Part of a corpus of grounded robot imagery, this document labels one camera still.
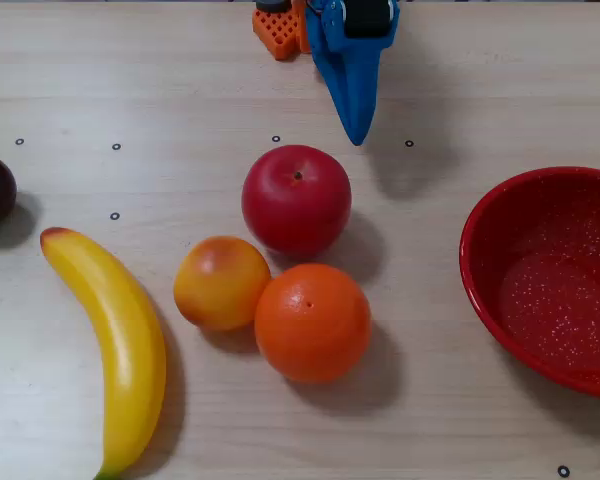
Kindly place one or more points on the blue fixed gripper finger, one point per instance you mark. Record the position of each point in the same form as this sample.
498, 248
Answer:
365, 85

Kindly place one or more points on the blue hinged gripper finger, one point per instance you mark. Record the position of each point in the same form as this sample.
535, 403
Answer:
330, 45

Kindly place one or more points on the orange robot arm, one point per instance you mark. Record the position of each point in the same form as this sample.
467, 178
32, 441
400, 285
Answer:
280, 35

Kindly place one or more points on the red speckled bowl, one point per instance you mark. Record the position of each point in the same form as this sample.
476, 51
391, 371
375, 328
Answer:
555, 310

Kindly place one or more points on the red apple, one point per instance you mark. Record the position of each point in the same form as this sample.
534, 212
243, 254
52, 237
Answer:
295, 210

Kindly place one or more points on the orange fruit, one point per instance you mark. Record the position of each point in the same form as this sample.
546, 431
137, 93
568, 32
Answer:
312, 325

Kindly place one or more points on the yellow orange peach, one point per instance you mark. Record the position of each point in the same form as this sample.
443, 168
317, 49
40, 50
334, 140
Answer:
220, 285

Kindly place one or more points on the yellow banana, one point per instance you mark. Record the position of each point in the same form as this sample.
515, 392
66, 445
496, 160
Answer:
125, 340

